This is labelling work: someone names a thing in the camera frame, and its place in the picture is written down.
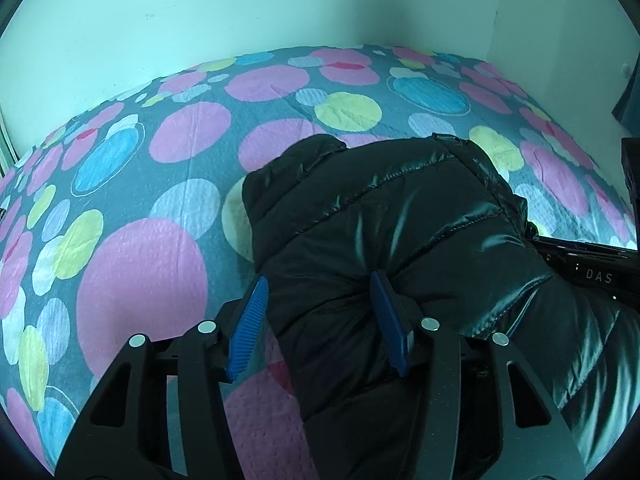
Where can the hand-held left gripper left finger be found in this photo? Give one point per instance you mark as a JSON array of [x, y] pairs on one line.
[[247, 330]]

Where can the dark teal object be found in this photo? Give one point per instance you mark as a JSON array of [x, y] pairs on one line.
[[629, 105]]

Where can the black puffer jacket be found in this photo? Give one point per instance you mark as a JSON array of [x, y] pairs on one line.
[[400, 220]]

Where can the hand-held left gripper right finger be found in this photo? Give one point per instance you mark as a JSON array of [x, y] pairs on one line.
[[392, 325]]

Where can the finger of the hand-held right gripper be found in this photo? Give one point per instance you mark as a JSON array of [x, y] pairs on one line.
[[547, 245]]

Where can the dotted bed sheet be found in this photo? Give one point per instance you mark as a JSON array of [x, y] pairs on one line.
[[150, 270]]

